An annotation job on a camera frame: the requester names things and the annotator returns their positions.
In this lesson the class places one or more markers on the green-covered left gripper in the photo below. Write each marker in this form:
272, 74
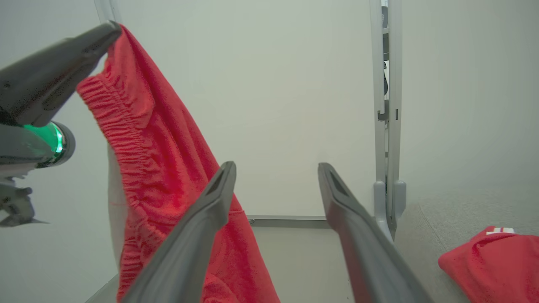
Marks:
33, 145

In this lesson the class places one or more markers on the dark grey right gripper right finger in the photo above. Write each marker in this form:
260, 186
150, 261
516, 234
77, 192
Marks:
366, 248

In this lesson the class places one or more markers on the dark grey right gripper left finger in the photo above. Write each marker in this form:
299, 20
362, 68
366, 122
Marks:
185, 248

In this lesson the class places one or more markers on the red shorts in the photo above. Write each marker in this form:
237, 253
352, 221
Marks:
168, 168

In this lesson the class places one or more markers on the red and white jersey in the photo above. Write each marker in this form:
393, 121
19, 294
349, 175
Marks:
497, 265

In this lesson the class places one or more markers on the grey partition bottom rail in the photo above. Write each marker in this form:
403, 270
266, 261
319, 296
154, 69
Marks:
290, 221

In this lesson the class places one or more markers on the grey double partition post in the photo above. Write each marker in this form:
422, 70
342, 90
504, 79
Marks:
389, 126

